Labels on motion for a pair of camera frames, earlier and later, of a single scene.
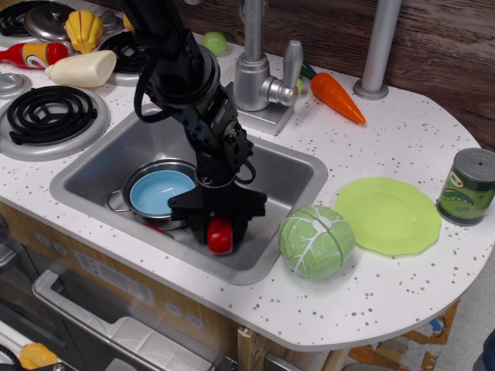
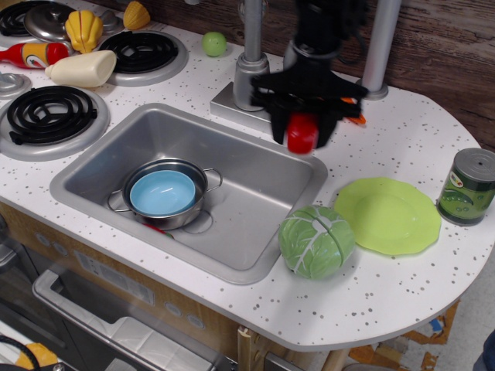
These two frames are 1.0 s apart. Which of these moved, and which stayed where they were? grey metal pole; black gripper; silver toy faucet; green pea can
Moved: black gripper
Stayed: green pea can; silver toy faucet; grey metal pole
